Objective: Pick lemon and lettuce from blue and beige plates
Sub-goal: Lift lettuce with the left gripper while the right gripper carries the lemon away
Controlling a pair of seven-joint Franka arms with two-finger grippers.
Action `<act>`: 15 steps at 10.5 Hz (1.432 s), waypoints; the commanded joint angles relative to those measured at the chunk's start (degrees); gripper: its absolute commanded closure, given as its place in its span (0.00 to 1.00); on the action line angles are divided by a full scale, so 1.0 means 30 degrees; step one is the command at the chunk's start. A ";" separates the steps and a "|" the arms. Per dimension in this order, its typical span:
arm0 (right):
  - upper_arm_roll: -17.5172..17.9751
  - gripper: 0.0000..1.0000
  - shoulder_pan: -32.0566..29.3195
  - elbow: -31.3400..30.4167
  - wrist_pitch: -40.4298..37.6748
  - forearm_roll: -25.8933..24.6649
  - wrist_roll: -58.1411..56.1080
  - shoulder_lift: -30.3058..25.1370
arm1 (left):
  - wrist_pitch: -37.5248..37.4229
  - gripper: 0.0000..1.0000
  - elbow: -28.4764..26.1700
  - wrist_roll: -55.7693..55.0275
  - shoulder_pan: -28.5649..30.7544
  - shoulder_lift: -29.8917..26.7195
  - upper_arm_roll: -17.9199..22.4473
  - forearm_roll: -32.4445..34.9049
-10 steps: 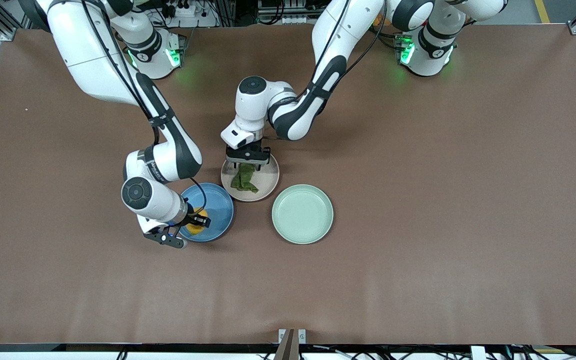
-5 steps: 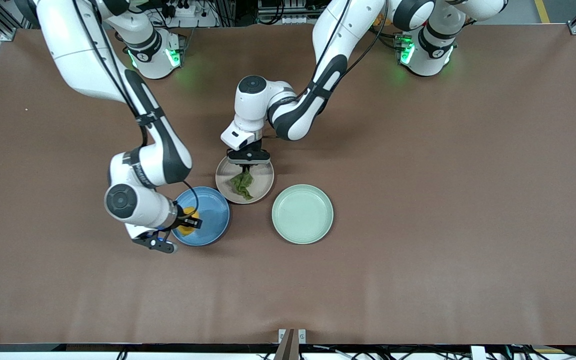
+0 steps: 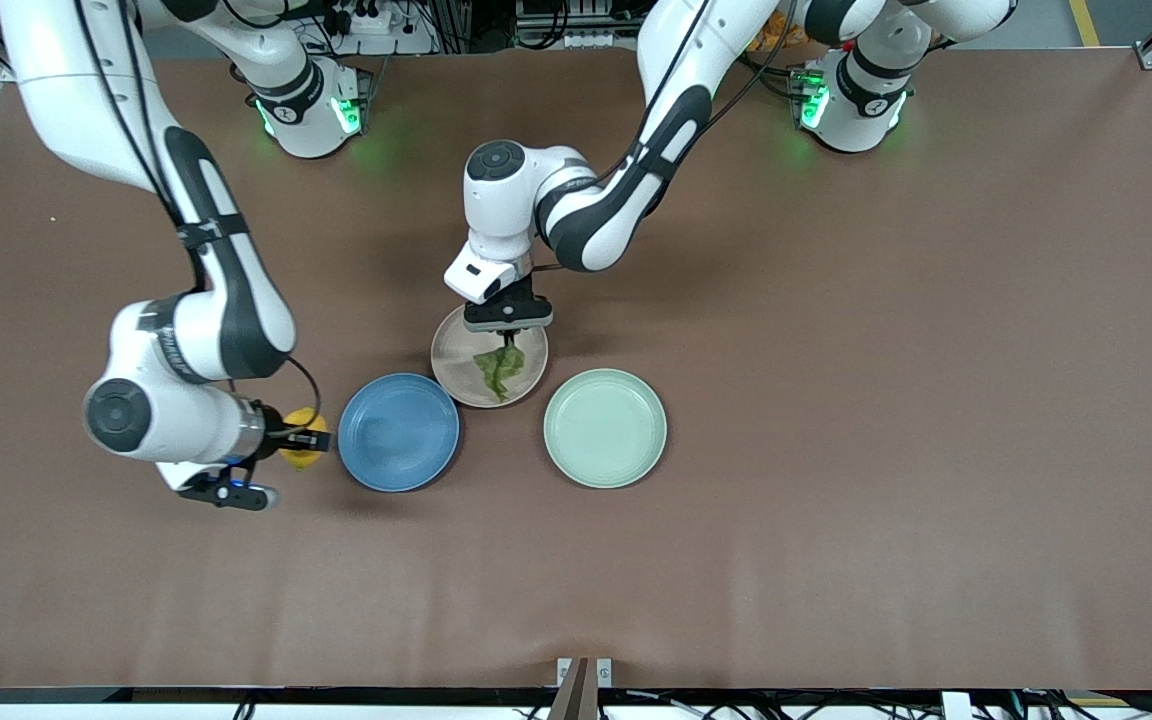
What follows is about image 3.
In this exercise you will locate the bag of orange items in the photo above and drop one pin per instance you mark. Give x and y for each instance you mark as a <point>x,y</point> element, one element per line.
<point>776,40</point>

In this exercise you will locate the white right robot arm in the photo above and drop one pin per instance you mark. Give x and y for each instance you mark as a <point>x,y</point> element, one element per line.
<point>216,320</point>

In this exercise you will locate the metal bracket with bar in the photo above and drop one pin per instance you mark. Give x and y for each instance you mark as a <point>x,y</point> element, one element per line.
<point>576,700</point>

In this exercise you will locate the brown table mat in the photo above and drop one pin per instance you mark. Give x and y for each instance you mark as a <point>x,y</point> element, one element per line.
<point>836,560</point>

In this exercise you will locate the green lettuce leaf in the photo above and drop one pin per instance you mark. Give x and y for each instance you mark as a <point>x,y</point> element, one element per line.
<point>498,375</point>

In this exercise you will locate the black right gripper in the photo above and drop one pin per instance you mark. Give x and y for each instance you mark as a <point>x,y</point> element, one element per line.
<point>278,434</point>

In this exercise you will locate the pale green plate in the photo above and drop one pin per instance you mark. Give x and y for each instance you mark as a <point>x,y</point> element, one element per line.
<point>605,428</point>

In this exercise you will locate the blue plate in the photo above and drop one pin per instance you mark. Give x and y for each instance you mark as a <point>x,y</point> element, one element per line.
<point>398,432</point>

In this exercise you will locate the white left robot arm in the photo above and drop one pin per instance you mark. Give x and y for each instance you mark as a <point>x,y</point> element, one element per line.
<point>506,200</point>

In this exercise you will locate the beige plate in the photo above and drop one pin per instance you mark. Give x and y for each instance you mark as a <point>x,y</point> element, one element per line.
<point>456,360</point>

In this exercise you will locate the yellow lemon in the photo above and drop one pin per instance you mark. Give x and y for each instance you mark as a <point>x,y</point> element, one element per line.
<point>304,460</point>

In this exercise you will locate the white power strip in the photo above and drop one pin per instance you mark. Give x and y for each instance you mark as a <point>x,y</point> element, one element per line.
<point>371,22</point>

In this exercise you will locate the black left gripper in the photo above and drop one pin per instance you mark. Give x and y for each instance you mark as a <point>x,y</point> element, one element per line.
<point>513,297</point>

